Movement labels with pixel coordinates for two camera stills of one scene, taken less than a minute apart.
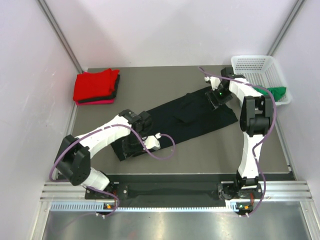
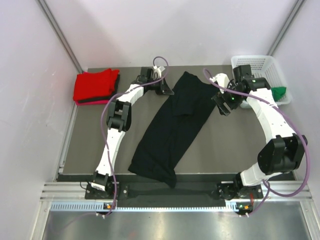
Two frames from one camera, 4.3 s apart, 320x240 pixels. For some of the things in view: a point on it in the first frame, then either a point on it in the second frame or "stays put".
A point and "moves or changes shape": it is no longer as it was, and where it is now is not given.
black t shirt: (190, 116) moves or changes shape
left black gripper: (128, 152) -> (163, 89)
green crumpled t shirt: (277, 93) stays put
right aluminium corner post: (295, 10) stays put
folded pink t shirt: (95, 102) stays put
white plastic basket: (263, 70) stays put
